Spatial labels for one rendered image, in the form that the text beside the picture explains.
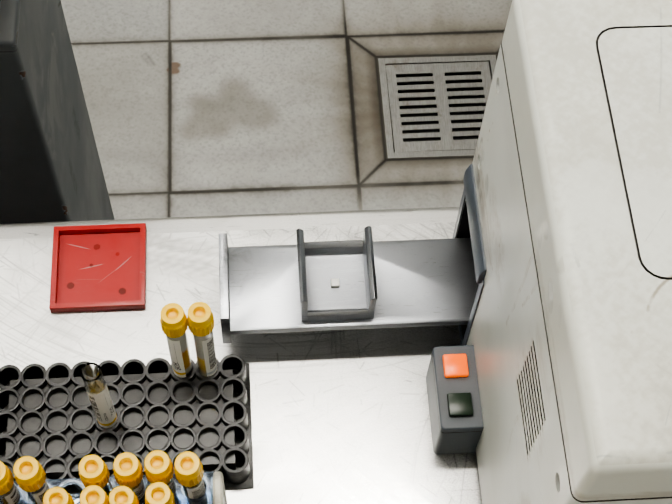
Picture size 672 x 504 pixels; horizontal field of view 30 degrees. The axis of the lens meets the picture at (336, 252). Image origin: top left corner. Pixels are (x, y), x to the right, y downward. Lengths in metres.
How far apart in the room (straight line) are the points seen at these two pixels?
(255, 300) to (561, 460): 0.32
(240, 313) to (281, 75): 1.27
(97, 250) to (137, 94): 1.17
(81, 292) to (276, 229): 0.15
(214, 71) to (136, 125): 0.16
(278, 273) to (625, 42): 0.32
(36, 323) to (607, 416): 0.48
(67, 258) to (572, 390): 0.47
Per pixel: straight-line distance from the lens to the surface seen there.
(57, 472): 0.86
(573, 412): 0.59
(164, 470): 0.75
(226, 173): 2.01
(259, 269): 0.88
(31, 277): 0.95
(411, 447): 0.88
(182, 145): 2.04
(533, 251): 0.66
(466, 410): 0.83
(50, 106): 1.23
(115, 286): 0.93
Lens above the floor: 1.70
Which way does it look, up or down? 61 degrees down
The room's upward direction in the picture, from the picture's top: 4 degrees clockwise
